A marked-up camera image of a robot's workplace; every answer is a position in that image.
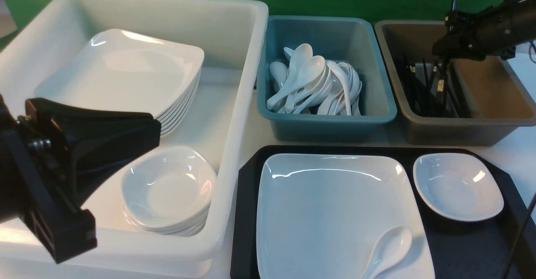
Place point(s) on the teal plastic bin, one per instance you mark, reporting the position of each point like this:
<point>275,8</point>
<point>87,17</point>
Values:
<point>350,40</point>

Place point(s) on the top stacked white bowl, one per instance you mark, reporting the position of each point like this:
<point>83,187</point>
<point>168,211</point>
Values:
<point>167,188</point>

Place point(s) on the stack of white plates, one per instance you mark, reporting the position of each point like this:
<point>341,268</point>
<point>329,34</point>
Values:
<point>171,118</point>

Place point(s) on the large white square plate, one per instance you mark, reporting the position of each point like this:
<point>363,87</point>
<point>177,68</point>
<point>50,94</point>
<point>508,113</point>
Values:
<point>319,217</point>

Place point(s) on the large white plastic tub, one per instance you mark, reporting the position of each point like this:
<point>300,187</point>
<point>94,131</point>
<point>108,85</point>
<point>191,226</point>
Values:
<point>214,126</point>

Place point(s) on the brown plastic bin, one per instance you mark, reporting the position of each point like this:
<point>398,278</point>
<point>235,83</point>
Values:
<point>497,100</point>

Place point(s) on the white ceramic spoon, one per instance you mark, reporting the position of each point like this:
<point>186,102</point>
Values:
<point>389,250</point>

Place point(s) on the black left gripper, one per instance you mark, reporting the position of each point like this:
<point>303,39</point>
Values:
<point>53,159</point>

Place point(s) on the top stacked white plate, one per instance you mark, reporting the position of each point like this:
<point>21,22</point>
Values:
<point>119,70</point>

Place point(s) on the white spoon in bin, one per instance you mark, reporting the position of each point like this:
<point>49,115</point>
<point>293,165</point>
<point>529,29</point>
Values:
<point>311,75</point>
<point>297,57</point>

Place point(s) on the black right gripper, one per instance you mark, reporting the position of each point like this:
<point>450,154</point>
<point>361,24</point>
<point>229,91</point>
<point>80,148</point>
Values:
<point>495,31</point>

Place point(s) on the small white square bowl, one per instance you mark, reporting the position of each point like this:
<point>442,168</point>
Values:
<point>457,186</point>

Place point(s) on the stack of white bowls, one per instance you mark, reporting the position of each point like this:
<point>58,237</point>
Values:
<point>190,228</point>

